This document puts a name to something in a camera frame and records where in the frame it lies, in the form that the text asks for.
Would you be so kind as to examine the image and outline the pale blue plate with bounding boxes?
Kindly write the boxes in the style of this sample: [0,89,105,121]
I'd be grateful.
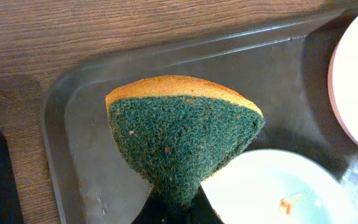
[201,149,358,223]

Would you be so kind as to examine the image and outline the brown plastic serving tray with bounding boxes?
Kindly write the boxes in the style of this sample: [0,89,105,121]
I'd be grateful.
[40,7,358,223]

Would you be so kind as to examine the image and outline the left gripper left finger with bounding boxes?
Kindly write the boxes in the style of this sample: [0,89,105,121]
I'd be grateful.
[132,189,173,224]

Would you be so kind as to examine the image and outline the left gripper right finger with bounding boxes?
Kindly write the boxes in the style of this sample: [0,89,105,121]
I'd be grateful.
[191,188,223,224]

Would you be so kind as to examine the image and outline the green and orange sponge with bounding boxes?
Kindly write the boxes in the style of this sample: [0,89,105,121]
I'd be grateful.
[105,75,265,215]

